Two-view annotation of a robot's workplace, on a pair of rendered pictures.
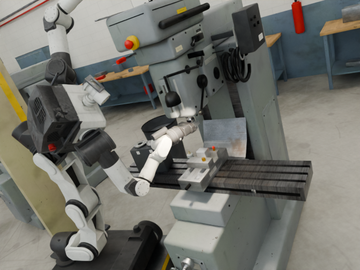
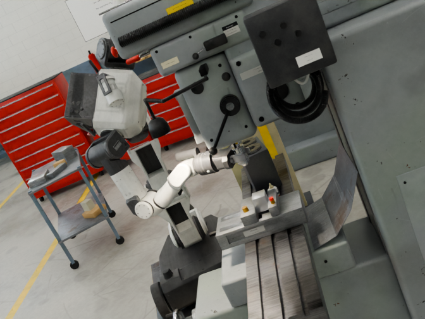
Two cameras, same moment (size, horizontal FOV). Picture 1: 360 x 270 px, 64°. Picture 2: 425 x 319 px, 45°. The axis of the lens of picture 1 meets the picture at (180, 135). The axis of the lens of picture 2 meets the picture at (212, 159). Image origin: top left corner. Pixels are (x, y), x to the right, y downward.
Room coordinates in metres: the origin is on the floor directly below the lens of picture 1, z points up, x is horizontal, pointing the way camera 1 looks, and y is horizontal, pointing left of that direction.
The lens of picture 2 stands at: (0.58, -1.63, 1.89)
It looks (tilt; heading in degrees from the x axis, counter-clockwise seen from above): 19 degrees down; 62
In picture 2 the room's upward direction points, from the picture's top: 25 degrees counter-clockwise
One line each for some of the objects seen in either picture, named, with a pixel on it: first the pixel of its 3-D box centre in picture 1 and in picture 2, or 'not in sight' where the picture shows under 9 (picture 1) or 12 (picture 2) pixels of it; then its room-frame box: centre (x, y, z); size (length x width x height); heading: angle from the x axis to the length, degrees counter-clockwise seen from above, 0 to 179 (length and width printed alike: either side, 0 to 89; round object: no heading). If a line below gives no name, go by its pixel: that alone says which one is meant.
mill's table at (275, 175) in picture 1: (202, 174); (273, 225); (1.55, -0.05, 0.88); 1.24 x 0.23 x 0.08; 51
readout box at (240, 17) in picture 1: (250, 28); (289, 39); (1.54, -0.53, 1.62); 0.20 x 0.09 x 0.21; 141
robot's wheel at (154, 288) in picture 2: not in sight; (162, 300); (1.19, 0.68, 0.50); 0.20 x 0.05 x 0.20; 64
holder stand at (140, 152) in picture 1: (151, 155); (257, 163); (1.77, 0.23, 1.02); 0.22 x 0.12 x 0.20; 62
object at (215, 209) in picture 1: (213, 187); (283, 252); (1.52, -0.08, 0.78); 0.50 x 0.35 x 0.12; 141
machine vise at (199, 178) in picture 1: (203, 165); (258, 215); (1.49, -0.07, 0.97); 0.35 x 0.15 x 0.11; 139
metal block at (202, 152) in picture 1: (203, 154); (260, 200); (1.51, -0.09, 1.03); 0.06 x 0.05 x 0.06; 49
